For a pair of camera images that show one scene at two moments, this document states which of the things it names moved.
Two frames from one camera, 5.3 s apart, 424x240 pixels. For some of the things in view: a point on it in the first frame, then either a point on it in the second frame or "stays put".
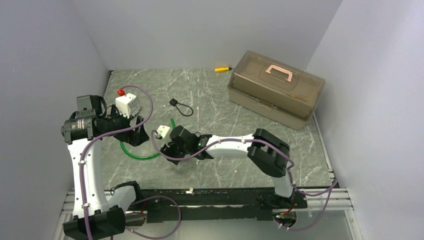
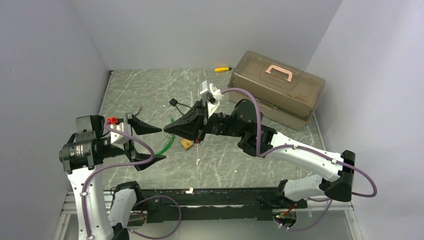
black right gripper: x=169 y=152 → x=188 y=126
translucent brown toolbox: x=286 y=95 stays put
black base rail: x=219 y=205 stays put
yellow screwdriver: x=219 y=69 stays put
